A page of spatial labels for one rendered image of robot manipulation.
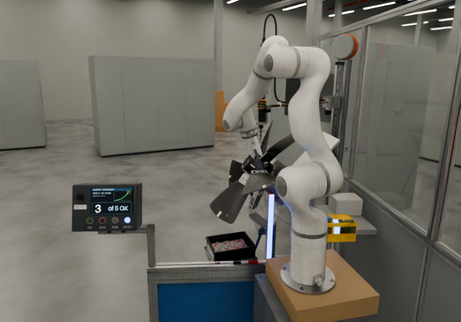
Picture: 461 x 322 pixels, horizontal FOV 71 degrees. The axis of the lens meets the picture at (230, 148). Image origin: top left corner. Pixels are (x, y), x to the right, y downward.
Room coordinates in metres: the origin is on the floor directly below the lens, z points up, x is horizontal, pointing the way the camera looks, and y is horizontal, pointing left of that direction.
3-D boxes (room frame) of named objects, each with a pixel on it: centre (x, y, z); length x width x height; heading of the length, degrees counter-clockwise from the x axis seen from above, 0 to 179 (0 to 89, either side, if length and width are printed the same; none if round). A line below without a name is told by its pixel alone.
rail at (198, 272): (1.32, -0.08, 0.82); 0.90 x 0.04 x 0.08; 94
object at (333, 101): (2.07, -0.65, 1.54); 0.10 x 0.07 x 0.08; 129
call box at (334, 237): (1.34, -0.48, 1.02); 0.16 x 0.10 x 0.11; 94
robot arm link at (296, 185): (1.00, -0.24, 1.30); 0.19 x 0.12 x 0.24; 115
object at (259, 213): (1.63, -0.19, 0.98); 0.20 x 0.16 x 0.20; 94
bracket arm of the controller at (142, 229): (1.28, 0.45, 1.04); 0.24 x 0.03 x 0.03; 94
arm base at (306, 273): (1.01, -0.28, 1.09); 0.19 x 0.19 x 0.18
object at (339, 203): (1.91, -0.73, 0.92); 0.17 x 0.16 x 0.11; 94
